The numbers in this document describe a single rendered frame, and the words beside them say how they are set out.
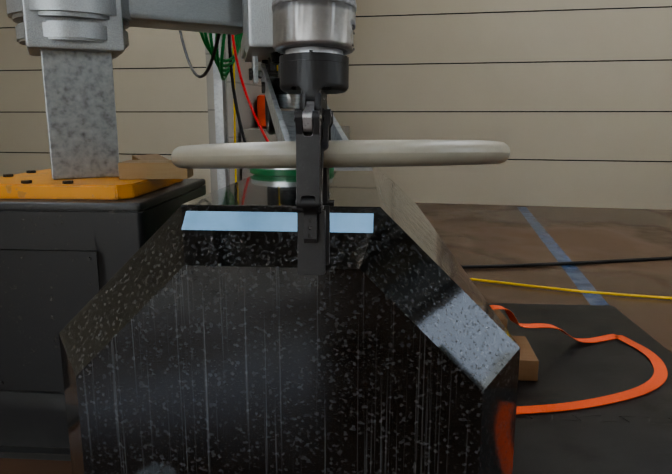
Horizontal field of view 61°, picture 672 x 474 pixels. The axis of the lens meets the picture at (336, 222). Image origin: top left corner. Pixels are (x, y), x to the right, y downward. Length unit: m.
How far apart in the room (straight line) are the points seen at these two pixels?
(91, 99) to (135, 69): 5.45
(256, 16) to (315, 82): 0.82
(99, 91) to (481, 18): 5.04
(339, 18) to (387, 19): 5.85
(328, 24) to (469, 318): 0.55
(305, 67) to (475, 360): 0.56
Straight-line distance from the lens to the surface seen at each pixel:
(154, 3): 1.96
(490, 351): 0.98
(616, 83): 6.58
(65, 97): 1.88
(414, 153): 0.64
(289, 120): 1.34
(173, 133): 7.10
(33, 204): 1.73
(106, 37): 1.86
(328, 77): 0.61
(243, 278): 0.90
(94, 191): 1.70
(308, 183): 0.58
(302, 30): 0.61
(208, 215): 0.96
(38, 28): 1.85
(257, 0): 1.42
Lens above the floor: 0.97
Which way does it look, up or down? 11 degrees down
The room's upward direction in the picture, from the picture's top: straight up
